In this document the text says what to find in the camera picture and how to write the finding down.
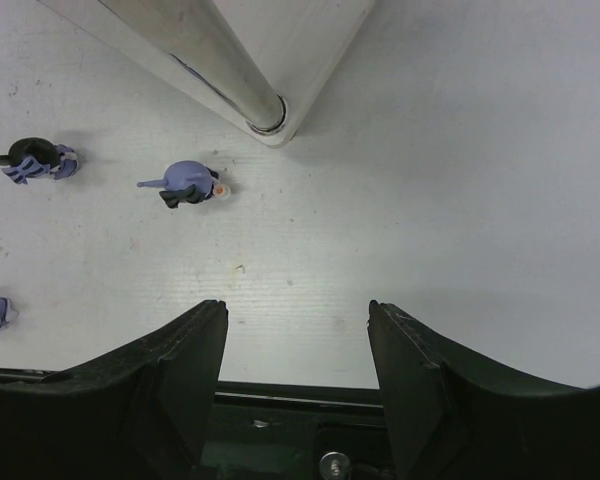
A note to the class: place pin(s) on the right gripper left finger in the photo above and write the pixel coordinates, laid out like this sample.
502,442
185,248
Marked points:
139,411

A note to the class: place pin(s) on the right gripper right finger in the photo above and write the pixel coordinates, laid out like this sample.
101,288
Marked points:
453,413

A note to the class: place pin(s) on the light wooden two-tier shelf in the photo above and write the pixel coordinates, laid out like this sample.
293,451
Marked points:
260,65

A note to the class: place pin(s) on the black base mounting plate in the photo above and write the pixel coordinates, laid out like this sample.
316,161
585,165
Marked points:
255,431

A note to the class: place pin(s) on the purple-headed figure black bow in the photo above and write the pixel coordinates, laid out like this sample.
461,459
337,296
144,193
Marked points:
188,182

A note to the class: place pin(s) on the black-headed figure purple bow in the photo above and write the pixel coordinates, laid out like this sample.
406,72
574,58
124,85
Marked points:
35,157

